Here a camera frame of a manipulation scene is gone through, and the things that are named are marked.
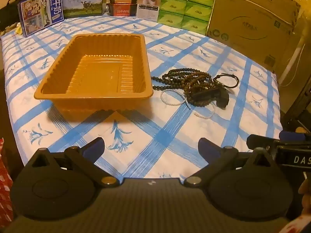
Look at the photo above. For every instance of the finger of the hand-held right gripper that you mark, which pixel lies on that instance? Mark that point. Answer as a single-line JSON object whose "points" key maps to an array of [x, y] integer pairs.
{"points": [[260, 142], [290, 135]]}

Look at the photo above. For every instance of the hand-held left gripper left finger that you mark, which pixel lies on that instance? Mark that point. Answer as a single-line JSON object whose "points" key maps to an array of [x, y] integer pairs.
{"points": [[93, 148]]}

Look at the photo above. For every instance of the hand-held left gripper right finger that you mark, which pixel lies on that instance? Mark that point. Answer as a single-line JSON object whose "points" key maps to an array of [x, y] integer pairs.
{"points": [[209, 149]]}

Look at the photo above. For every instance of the black hair clip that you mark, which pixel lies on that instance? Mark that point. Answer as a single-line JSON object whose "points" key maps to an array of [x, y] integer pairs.
{"points": [[218, 98]]}

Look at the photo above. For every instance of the golden plastic tray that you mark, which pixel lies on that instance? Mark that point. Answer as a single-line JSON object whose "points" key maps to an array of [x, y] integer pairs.
{"points": [[97, 77]]}

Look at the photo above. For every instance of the person's right hand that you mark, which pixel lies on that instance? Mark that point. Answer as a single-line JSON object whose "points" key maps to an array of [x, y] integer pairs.
{"points": [[305, 191]]}

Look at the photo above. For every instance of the dark furniture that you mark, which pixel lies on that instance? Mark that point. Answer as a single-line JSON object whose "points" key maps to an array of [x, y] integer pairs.
{"points": [[298, 111]]}

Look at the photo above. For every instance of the blue checked bedsheet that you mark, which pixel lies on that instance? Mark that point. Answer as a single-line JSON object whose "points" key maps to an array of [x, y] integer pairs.
{"points": [[170, 136]]}

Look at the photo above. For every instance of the white red patterned cloth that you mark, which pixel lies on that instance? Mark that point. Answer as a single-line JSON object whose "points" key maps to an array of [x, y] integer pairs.
{"points": [[296, 225]]}

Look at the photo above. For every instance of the white plastic pole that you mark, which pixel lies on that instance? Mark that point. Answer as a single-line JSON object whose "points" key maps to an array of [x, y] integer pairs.
{"points": [[295, 55]]}

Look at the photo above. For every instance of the red checked cloth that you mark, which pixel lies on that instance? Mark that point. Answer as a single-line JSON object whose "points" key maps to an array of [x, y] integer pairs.
{"points": [[4, 187]]}

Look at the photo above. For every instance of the large cardboard box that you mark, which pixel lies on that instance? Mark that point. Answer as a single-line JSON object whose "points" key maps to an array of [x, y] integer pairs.
{"points": [[252, 21]]}

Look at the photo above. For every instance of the yellow packet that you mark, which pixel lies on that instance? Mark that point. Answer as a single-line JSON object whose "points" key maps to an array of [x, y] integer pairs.
{"points": [[19, 29]]}

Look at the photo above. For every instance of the red instant food bowl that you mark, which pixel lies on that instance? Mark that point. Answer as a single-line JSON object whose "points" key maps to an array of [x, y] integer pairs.
{"points": [[122, 9]]}

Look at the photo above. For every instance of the stack of green tissue packs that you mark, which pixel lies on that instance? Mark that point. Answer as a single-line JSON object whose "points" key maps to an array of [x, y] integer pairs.
{"points": [[184, 7]]}

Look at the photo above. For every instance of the blue cartoon milk carton box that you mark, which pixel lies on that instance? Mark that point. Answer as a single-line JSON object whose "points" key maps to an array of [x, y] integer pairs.
{"points": [[36, 14]]}

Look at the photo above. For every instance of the green cow milk carton box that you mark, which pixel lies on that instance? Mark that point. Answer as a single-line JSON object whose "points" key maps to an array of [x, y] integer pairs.
{"points": [[82, 2]]}

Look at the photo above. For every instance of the white product box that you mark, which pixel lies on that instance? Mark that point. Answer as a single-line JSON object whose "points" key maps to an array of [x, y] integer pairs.
{"points": [[148, 4]]}

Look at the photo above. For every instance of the black bag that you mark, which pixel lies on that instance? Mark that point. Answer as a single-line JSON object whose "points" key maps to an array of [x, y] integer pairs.
{"points": [[11, 12]]}

